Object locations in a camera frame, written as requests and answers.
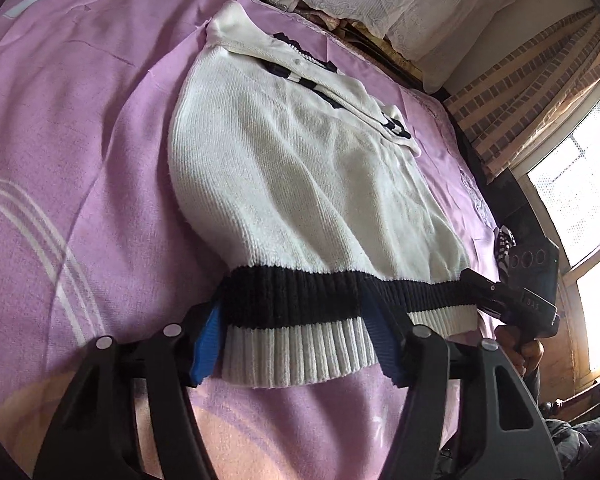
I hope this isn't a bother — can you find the white knit sweater black trim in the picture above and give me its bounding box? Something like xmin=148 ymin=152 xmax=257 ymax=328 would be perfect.
xmin=169 ymin=1 xmax=478 ymax=388

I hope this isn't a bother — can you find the person's right hand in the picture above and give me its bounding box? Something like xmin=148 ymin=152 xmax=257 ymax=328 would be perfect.
xmin=495 ymin=325 xmax=544 ymax=377

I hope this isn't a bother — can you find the black white checkered cloth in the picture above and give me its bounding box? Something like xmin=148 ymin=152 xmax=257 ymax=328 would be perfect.
xmin=494 ymin=226 xmax=516 ymax=282

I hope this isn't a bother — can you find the bright outer window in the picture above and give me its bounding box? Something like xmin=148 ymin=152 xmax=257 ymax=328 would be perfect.
xmin=528 ymin=99 xmax=600 ymax=373

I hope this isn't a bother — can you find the brick pattern curtain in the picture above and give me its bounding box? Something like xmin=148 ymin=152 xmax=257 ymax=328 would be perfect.
xmin=445 ymin=8 xmax=600 ymax=180

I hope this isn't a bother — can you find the purple bed sheet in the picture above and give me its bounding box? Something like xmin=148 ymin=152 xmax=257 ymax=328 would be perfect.
xmin=0 ymin=0 xmax=497 ymax=479

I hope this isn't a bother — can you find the stacked bedding under lace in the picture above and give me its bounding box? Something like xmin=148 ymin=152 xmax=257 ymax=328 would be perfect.
xmin=261 ymin=0 xmax=423 ymax=91

